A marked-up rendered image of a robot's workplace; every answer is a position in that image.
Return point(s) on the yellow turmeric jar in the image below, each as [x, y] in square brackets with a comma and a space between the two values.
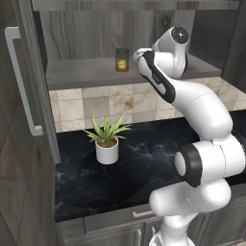
[122, 61]

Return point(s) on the grey base cabinet run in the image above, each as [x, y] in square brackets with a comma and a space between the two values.
[221, 221]

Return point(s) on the grey base cabinet door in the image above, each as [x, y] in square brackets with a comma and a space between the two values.
[150, 233]
[105, 238]

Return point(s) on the green plant in white pot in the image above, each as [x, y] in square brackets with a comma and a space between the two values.
[107, 149]

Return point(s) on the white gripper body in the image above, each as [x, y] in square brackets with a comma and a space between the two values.
[141, 53]

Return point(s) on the grey drawer front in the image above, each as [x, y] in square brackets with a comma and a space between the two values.
[109, 219]

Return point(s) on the grey wood wall cabinet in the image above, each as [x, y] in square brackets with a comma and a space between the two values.
[83, 72]

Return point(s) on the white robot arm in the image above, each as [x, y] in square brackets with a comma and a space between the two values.
[205, 112]

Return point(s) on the grey wood cabinet door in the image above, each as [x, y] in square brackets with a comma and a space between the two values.
[19, 179]
[235, 41]

